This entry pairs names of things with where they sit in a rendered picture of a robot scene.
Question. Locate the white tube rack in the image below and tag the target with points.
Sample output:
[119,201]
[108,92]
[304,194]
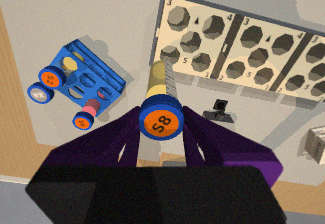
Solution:
[315,146]

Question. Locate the grey flat mat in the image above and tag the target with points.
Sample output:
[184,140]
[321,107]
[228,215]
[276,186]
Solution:
[120,33]

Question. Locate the blue tube rack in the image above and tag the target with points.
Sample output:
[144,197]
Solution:
[108,82]

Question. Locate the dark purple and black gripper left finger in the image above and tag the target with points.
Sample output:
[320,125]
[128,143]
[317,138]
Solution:
[103,145]

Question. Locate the sample tube with blue cap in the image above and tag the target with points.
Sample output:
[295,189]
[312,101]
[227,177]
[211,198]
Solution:
[161,115]
[55,76]

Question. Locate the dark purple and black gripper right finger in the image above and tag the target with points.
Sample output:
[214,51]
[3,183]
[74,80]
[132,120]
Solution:
[223,147]

